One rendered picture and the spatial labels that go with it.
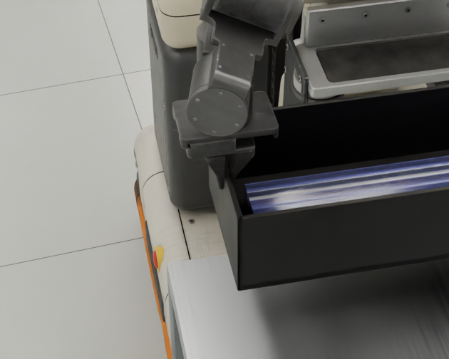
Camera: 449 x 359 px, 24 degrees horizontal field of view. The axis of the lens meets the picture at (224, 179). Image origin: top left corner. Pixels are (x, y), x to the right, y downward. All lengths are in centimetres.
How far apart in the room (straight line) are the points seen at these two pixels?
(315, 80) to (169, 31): 42
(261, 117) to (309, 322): 26
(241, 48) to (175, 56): 80
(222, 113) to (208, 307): 33
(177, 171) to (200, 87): 99
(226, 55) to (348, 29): 50
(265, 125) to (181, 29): 68
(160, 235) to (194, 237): 7
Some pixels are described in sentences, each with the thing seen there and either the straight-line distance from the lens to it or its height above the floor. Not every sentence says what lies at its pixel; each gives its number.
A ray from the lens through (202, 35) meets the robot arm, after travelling 101.
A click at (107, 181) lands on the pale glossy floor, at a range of 252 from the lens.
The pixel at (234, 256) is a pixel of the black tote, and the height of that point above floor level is 91.
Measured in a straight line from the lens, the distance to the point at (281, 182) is 120.
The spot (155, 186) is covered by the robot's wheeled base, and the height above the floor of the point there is 27.
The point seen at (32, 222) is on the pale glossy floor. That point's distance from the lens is 245.
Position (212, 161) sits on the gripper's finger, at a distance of 107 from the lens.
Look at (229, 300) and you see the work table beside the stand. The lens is 123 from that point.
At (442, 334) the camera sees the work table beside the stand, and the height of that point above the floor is 80.
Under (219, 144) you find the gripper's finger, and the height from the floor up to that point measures 104.
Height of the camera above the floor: 175
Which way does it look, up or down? 44 degrees down
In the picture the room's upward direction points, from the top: straight up
